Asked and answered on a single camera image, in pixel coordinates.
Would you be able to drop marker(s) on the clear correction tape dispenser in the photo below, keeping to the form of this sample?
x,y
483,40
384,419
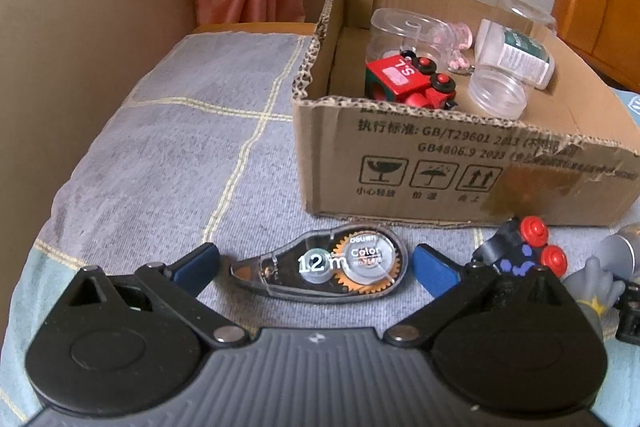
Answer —
x,y
310,267

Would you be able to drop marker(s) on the blue floral bed sheet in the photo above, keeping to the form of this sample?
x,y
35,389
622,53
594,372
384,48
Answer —
x,y
631,107

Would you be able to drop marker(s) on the white plastic bottle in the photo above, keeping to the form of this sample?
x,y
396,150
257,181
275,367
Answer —
x,y
500,47

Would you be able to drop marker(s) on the brown cardboard box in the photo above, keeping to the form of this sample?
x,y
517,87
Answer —
x,y
450,167

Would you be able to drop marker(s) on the clear plastic jar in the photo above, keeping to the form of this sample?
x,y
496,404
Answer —
x,y
497,94

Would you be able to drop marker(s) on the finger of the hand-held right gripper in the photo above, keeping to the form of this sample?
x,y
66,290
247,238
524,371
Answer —
x,y
630,307

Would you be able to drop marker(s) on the wooden bedside table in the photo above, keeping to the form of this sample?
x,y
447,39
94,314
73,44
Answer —
x,y
250,28

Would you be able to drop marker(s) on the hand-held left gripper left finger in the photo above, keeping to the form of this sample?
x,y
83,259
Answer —
x,y
200,261

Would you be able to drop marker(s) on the clear round spool container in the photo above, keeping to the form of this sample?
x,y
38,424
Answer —
x,y
400,32

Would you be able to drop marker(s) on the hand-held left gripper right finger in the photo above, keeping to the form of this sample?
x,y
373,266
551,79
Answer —
x,y
435,272

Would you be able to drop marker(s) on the grey cat figurine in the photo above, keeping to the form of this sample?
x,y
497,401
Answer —
x,y
597,287

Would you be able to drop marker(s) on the dark toy train red wheels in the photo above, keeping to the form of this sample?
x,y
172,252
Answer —
x,y
515,252

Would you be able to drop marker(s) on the clear plastic cup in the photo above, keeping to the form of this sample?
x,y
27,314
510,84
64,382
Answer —
x,y
530,14

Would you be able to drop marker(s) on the checked table cloth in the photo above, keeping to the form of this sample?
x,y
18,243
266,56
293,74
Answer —
x,y
150,147

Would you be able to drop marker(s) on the pink earbuds case with keyring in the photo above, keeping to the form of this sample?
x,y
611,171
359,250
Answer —
x,y
462,37

